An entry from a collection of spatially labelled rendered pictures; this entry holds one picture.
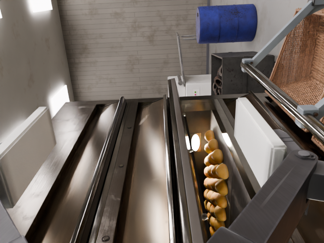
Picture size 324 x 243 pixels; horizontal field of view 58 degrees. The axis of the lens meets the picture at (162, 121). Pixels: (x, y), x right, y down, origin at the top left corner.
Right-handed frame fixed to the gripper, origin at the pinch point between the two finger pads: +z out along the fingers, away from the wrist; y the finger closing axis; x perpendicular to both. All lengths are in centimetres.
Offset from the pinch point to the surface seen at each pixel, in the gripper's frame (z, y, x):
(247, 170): 75, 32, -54
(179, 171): 55, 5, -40
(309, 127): 36, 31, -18
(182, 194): 44, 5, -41
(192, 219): 35, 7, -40
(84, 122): 126, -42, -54
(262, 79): 68, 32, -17
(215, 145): 123, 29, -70
